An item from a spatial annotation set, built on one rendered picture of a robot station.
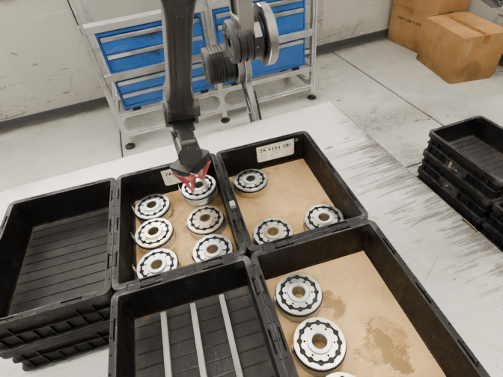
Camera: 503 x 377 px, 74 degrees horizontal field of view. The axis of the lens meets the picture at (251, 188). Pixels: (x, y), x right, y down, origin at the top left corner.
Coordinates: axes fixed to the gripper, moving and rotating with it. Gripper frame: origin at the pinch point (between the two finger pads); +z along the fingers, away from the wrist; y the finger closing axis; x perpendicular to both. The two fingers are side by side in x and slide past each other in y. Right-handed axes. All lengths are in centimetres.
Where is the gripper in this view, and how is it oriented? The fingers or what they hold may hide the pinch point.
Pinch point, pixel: (196, 182)
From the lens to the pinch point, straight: 98.4
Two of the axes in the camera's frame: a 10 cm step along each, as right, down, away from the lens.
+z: 1.0, 7.2, 6.9
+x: -8.7, -2.8, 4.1
